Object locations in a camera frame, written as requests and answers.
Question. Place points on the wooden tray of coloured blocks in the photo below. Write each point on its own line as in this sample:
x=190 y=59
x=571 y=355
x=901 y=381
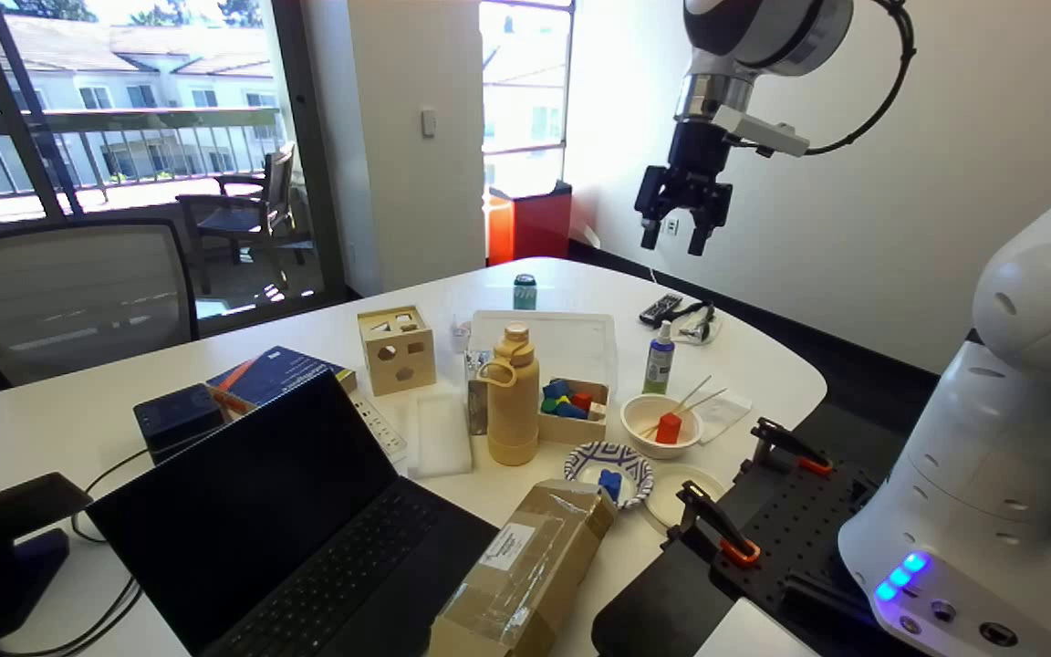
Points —
x=573 y=408

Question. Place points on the black flat box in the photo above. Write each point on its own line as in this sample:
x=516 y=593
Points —
x=176 y=422

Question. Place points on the wooden chopsticks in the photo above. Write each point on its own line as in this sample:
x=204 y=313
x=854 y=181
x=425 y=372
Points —
x=699 y=396

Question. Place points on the wooden shape sorter cube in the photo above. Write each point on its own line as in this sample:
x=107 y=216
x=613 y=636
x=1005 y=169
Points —
x=397 y=351

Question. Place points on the blue white spray bottle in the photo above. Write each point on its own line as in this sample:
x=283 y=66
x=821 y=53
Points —
x=660 y=358

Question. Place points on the outdoor patio chair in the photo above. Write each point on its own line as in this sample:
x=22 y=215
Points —
x=246 y=222

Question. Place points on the grey mesh office chair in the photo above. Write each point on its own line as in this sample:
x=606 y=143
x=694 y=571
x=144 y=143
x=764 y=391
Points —
x=65 y=299

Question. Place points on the yellow bottle lid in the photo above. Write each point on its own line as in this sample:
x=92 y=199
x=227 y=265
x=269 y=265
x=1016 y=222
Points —
x=516 y=338

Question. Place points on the brown cardboard box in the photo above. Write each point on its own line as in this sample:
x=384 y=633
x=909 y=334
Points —
x=527 y=566

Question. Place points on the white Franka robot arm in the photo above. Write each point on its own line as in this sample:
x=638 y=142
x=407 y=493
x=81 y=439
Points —
x=1011 y=425

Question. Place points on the red block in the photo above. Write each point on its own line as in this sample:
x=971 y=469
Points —
x=668 y=428

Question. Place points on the red bin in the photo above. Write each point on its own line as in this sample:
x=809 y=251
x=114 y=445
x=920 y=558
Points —
x=542 y=222

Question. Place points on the white bowl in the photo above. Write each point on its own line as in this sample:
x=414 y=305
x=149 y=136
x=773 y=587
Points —
x=640 y=422

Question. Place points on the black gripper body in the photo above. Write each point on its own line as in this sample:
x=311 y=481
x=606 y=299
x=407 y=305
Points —
x=694 y=169

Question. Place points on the blue patterned plate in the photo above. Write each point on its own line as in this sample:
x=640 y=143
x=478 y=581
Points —
x=587 y=465

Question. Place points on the blue book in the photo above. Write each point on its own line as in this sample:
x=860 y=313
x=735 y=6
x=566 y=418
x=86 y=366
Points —
x=274 y=374

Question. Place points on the black laptop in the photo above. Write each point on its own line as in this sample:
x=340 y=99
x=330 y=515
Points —
x=270 y=525

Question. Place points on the clear plastic jar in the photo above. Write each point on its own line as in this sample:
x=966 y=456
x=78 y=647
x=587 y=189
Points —
x=475 y=396

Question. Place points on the yellow water bottle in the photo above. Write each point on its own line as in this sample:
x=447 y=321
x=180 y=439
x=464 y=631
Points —
x=511 y=408

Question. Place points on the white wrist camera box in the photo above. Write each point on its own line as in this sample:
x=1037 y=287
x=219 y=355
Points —
x=764 y=130

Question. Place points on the small teal can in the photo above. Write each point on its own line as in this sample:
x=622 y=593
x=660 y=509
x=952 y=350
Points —
x=527 y=289

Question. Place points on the black glasses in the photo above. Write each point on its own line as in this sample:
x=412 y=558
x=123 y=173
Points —
x=694 y=323

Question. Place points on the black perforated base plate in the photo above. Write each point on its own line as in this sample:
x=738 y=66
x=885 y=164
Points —
x=784 y=535

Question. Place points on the black orange clamp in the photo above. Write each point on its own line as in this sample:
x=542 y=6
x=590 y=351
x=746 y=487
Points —
x=790 y=446
x=718 y=525

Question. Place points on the black remote control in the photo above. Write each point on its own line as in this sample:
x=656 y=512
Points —
x=660 y=310

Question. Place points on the blue block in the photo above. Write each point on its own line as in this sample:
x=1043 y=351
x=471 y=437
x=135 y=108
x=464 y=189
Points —
x=612 y=485

